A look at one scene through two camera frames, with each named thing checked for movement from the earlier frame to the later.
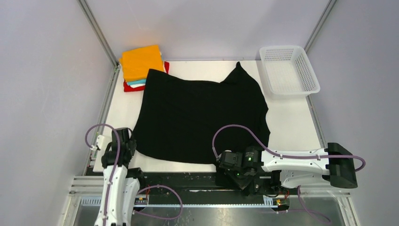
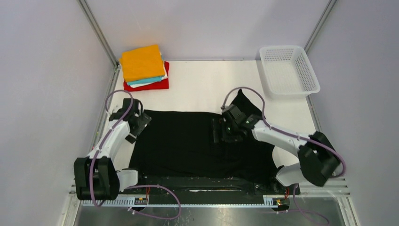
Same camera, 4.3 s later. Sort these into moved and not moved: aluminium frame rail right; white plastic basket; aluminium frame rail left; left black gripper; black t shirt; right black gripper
Moved: left black gripper; right black gripper; black t shirt
Not moved: aluminium frame rail left; white plastic basket; aluminium frame rail right
